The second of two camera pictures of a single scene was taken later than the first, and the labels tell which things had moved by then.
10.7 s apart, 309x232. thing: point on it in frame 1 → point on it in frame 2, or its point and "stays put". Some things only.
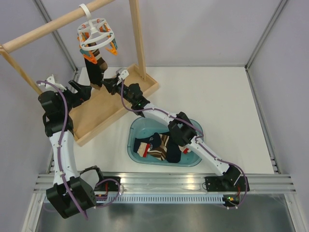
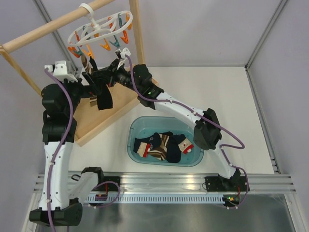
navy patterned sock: (142, 145) stays put
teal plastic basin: (141, 127) stays put
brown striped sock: (102, 63) → (93, 98)
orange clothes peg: (91, 58) → (72, 49)
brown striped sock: (159, 152) stays put
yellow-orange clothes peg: (113, 50) → (105, 46)
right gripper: (111, 84) → (109, 73)
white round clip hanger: (94, 33) → (88, 8)
